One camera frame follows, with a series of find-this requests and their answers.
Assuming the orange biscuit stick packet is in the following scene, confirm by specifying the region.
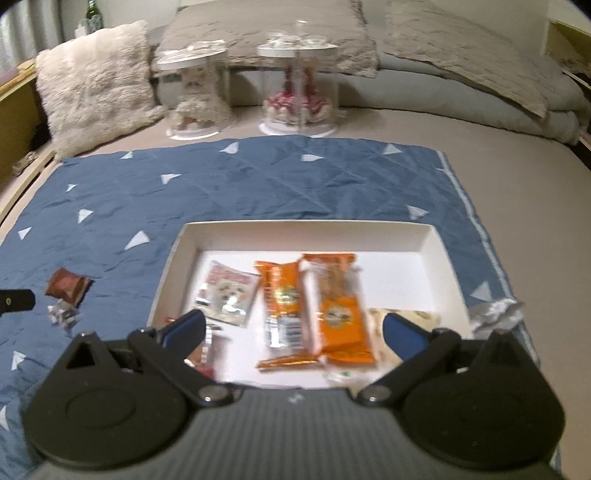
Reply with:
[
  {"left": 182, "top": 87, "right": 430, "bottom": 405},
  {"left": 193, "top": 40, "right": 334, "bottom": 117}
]
[{"left": 300, "top": 252, "right": 376, "bottom": 366}]

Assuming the wooden side shelf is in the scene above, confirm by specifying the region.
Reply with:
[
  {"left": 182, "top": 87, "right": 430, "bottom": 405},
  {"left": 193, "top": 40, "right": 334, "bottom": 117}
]
[{"left": 0, "top": 65, "right": 58, "bottom": 217}]

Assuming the long orange snack packet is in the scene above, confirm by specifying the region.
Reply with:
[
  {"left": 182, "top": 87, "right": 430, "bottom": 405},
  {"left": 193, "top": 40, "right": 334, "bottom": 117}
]
[{"left": 254, "top": 260, "right": 321, "bottom": 371}]

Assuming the clear printed cookie packet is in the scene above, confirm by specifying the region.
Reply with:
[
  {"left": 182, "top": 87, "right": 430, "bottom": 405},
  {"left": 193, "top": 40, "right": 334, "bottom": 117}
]
[{"left": 193, "top": 260, "right": 260, "bottom": 328}]

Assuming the clear round candy packet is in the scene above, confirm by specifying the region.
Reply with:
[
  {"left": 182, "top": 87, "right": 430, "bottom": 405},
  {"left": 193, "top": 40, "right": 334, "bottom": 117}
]
[{"left": 325, "top": 364, "right": 370, "bottom": 386}]

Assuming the blue mat with white triangles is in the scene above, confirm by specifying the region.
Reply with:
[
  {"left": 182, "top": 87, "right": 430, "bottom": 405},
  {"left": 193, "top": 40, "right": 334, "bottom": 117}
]
[{"left": 0, "top": 136, "right": 561, "bottom": 480}]

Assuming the red snack packet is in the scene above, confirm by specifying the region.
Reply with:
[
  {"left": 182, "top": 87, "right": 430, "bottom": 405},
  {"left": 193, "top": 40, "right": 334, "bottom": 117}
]
[{"left": 185, "top": 339, "right": 218, "bottom": 376}]

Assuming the clear case with white doll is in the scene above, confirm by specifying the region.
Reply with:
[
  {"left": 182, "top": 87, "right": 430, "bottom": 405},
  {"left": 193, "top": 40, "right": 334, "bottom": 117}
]
[{"left": 152, "top": 39, "right": 232, "bottom": 140}]

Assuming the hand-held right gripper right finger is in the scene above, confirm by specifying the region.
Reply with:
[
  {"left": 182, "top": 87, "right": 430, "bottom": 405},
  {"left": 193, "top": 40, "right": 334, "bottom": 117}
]
[{"left": 358, "top": 313, "right": 539, "bottom": 409}]

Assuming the grey curtain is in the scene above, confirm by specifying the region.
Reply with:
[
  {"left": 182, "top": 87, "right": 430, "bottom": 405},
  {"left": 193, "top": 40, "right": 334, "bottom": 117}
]
[{"left": 0, "top": 0, "right": 63, "bottom": 77}]

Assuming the small crumpled clear wrapper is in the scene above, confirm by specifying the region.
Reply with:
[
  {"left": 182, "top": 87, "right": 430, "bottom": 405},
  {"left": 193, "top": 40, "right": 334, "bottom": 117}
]
[{"left": 47, "top": 299, "right": 85, "bottom": 329}]

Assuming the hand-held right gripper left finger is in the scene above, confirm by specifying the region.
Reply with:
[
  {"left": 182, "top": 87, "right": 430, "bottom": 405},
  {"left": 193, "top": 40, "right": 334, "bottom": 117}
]
[{"left": 65, "top": 309, "right": 232, "bottom": 408}]

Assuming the cream pastry packet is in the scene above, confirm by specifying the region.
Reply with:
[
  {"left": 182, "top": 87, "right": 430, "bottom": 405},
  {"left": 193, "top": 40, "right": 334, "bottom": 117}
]
[{"left": 367, "top": 308, "right": 438, "bottom": 370}]

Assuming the small red-brown candy packet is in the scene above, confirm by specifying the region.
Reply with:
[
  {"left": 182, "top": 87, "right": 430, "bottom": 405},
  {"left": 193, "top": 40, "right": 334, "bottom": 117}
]
[{"left": 45, "top": 268, "right": 94, "bottom": 308}]

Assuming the clear case with pink doll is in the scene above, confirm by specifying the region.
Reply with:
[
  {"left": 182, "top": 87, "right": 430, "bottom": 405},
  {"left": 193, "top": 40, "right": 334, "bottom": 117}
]
[{"left": 256, "top": 19, "right": 340, "bottom": 137}]

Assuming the fluffy cream pillow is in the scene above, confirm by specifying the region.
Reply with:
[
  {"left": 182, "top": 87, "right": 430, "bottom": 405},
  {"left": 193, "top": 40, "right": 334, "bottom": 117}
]
[{"left": 35, "top": 19, "right": 166, "bottom": 160}]

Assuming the folded grey duvet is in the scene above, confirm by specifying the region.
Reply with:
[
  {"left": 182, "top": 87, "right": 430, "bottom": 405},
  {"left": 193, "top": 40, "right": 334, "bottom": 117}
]
[{"left": 226, "top": 51, "right": 583, "bottom": 144}]

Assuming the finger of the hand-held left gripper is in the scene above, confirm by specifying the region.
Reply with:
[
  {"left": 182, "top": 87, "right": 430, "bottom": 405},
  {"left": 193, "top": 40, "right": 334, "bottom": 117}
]
[{"left": 0, "top": 288, "right": 36, "bottom": 318}]

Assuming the flat grey pillow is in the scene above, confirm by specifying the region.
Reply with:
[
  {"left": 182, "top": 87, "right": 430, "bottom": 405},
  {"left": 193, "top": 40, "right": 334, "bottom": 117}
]
[{"left": 154, "top": 0, "right": 379, "bottom": 79}]

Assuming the white cardboard box tray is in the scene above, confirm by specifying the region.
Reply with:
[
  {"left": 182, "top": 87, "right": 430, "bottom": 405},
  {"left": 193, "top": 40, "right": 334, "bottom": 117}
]
[{"left": 147, "top": 220, "right": 474, "bottom": 388}]

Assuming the large grey pillow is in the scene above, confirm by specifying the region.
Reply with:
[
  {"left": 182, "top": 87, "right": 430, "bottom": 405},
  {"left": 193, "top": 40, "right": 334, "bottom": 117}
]
[{"left": 383, "top": 0, "right": 550, "bottom": 120}]

